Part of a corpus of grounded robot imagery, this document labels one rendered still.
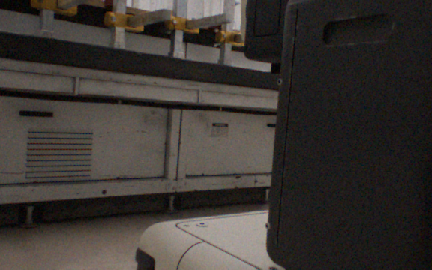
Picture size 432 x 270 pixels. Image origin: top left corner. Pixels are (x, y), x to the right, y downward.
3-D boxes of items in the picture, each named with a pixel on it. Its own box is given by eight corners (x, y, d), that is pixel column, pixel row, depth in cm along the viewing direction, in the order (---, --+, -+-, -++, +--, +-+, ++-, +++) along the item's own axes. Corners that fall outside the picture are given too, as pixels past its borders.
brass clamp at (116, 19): (144, 31, 165) (145, 17, 165) (109, 25, 157) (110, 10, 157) (136, 32, 170) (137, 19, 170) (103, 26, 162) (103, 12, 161)
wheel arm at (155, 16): (171, 22, 143) (172, 8, 143) (161, 20, 141) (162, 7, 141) (115, 33, 178) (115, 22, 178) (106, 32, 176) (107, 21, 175)
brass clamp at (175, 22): (199, 33, 180) (200, 20, 179) (171, 28, 172) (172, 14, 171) (191, 34, 185) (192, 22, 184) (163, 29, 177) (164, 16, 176)
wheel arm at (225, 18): (232, 25, 158) (232, 13, 158) (224, 23, 156) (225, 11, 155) (169, 35, 193) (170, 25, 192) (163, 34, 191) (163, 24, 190)
